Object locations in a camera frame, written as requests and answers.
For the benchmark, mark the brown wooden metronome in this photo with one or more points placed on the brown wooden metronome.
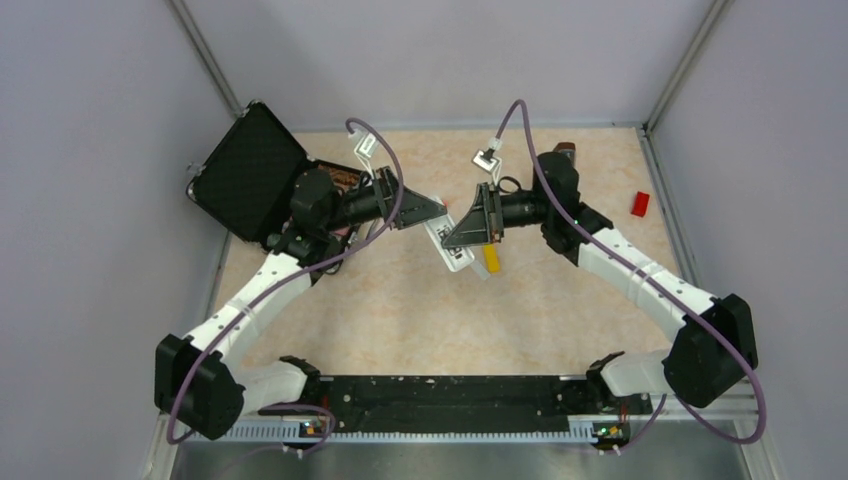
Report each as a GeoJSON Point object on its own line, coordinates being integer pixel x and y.
{"type": "Point", "coordinates": [568, 149]}

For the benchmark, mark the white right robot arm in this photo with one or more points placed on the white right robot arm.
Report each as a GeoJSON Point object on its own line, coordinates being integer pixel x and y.
{"type": "Point", "coordinates": [712, 338]}

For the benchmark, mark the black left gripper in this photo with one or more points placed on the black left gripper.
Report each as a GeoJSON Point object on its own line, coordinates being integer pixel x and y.
{"type": "Point", "coordinates": [418, 208]}

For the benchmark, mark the black poker chip case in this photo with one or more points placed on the black poker chip case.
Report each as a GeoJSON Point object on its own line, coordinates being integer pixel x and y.
{"type": "Point", "coordinates": [247, 181]}

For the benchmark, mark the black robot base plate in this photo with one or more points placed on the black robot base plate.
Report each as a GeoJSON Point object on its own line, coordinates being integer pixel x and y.
{"type": "Point", "coordinates": [475, 404]}

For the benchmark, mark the yellow toy block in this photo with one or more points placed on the yellow toy block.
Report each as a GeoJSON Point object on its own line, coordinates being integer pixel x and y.
{"type": "Point", "coordinates": [491, 259]}

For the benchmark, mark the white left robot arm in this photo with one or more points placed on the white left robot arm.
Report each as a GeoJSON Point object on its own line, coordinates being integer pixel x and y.
{"type": "Point", "coordinates": [199, 378]}

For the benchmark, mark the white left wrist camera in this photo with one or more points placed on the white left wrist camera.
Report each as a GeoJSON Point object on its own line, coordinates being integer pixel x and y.
{"type": "Point", "coordinates": [365, 144]}

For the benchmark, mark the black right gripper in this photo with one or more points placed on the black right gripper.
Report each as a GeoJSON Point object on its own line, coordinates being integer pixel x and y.
{"type": "Point", "coordinates": [484, 223]}

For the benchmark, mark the red toy brick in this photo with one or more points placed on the red toy brick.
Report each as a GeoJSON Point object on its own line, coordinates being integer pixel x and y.
{"type": "Point", "coordinates": [641, 203]}

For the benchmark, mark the white battery cover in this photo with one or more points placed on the white battery cover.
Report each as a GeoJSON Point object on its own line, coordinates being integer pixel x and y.
{"type": "Point", "coordinates": [480, 270]}

